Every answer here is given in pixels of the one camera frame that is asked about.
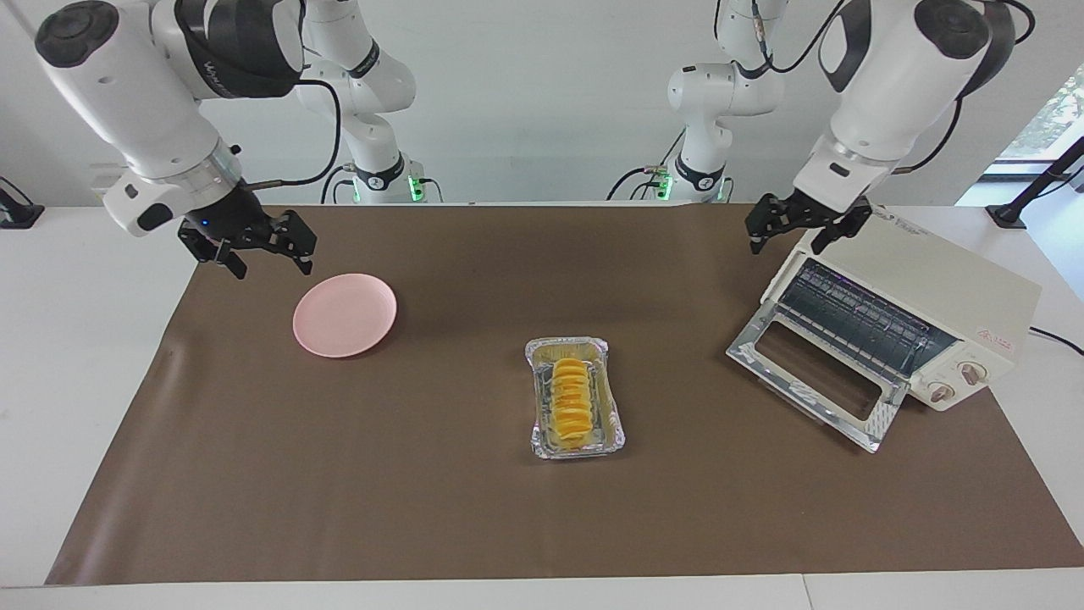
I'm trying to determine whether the aluminium foil tray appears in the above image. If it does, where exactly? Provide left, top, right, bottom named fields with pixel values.
left=524, top=335, right=627, bottom=461

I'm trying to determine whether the yellow sliced bread loaf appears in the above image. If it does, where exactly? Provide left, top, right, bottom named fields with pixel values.
left=549, top=358, right=594, bottom=452

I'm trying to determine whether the cream toaster oven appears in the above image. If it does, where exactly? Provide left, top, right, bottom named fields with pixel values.
left=760, top=208, right=1043, bottom=413

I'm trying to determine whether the pink round plate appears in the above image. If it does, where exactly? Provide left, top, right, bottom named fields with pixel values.
left=292, top=273, right=399, bottom=358

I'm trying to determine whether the black desk clamp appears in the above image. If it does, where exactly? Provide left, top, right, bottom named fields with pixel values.
left=0, top=176, right=45, bottom=230

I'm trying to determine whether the window with green foliage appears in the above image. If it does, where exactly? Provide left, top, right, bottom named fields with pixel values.
left=987, top=64, right=1084, bottom=175

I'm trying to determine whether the brown table mat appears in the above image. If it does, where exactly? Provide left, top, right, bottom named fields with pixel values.
left=44, top=203, right=1084, bottom=587

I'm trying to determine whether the black base cable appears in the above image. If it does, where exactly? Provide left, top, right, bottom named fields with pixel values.
left=320, top=165, right=357, bottom=204
left=606, top=127, right=687, bottom=202

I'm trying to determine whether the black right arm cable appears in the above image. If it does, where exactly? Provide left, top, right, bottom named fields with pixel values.
left=246, top=78, right=341, bottom=187

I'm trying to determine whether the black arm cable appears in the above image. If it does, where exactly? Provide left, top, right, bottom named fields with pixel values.
left=749, top=0, right=966, bottom=175
left=246, top=78, right=341, bottom=187

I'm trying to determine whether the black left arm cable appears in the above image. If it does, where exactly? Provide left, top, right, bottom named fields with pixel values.
left=749, top=0, right=966, bottom=175

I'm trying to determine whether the glass oven door metal frame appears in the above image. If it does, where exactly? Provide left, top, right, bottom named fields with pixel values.
left=726, top=302, right=909, bottom=454

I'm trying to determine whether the black oven power cable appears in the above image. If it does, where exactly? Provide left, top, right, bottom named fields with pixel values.
left=1029, top=326, right=1084, bottom=357

